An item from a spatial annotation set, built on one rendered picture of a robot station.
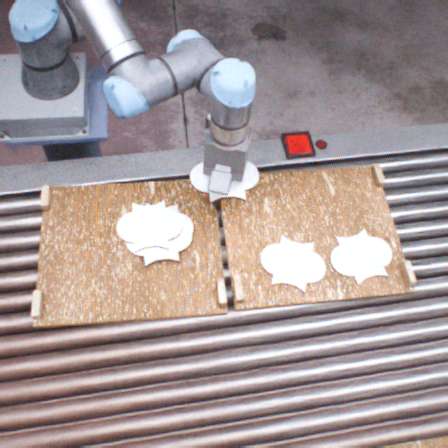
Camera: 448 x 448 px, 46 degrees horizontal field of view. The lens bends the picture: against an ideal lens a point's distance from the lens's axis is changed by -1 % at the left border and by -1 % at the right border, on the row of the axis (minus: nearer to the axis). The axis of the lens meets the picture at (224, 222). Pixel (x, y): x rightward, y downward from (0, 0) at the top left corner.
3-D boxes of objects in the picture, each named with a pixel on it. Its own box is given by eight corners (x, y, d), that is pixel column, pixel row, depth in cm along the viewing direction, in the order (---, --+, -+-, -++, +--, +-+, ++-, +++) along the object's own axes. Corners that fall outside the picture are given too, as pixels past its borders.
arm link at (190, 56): (147, 41, 94) (183, 79, 90) (199, 19, 98) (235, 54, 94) (149, 74, 101) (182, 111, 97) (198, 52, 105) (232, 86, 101)
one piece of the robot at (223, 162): (194, 151, 97) (194, 199, 111) (243, 161, 96) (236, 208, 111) (209, 103, 103) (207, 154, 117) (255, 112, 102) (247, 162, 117)
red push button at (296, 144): (284, 139, 142) (284, 135, 141) (305, 137, 143) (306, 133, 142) (289, 157, 139) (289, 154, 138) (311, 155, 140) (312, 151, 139)
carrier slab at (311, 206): (216, 179, 134) (217, 176, 133) (373, 168, 138) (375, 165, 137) (235, 312, 117) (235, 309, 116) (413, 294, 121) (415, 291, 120)
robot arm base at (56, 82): (29, 58, 146) (20, 28, 138) (84, 62, 147) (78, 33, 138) (16, 98, 139) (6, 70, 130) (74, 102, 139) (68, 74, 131)
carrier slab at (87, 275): (45, 190, 130) (44, 186, 128) (213, 181, 134) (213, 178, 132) (34, 328, 113) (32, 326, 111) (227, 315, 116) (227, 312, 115)
